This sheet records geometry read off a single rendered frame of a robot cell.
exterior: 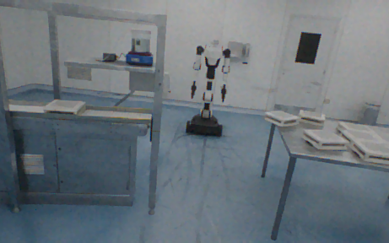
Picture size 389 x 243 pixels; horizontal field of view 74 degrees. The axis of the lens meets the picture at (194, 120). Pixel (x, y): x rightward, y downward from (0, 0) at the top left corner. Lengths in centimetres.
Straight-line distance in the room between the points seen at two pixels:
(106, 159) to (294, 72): 452
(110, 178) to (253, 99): 410
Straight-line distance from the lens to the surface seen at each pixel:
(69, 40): 642
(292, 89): 595
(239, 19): 564
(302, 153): 201
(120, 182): 239
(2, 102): 227
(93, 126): 215
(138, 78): 220
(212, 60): 410
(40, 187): 260
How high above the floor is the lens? 152
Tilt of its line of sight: 18 degrees down
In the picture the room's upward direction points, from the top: 6 degrees clockwise
